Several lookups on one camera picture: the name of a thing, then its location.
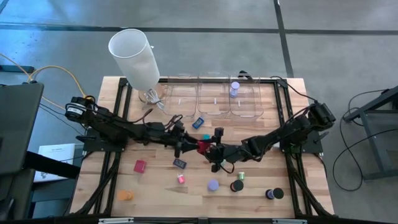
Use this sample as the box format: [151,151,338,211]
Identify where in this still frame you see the blue digital clock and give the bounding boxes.
[191,116,206,130]

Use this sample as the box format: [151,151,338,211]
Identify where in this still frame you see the black floor cables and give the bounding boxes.
[331,88,398,192]

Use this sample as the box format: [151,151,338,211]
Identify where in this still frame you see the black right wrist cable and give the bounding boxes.
[217,160,236,175]

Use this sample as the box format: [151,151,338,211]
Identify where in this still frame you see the black cable plug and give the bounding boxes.
[238,70,254,82]

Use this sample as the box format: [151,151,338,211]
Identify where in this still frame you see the purple digital clock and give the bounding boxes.
[172,157,188,170]

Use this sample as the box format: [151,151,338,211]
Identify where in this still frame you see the yellow extension cable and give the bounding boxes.
[0,52,94,113]

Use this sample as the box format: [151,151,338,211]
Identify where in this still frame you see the black aluminium rig frame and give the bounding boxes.
[63,77,336,224]

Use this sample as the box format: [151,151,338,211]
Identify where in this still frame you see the clear plastic bin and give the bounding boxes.
[197,72,232,117]
[162,73,199,119]
[229,73,265,119]

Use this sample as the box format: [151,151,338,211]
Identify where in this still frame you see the silver metal bracket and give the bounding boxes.
[98,217,135,224]
[272,218,308,224]

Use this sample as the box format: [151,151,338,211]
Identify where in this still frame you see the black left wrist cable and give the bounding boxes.
[132,107,184,131]

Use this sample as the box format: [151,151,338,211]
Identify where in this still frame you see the black metal stand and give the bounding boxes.
[343,85,398,182]

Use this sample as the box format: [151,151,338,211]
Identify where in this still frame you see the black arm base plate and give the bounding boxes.
[76,127,129,154]
[279,129,330,155]

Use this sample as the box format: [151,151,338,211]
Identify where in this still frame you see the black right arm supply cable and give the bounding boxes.
[269,75,318,104]

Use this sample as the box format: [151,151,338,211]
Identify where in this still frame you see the white lamp shade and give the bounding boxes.
[108,28,167,106]

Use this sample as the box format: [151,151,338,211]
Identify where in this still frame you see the black hourglass red sand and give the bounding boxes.
[229,179,245,193]

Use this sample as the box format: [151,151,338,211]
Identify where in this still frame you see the red charger block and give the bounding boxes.
[133,159,148,174]
[197,140,213,156]

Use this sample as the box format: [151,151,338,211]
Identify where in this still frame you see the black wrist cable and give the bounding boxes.
[132,107,184,131]
[217,160,236,175]

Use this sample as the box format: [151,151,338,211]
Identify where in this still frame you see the white lamp cable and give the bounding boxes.
[142,88,166,111]

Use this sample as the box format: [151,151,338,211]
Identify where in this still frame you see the orange hourglass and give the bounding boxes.
[116,189,135,202]

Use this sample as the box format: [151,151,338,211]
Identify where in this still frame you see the black hourglass purple sand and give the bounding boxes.
[264,187,285,200]

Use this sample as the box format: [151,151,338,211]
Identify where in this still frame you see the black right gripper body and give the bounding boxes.
[211,126,249,174]

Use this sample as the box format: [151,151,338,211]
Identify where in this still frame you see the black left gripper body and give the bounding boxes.
[161,119,185,159]

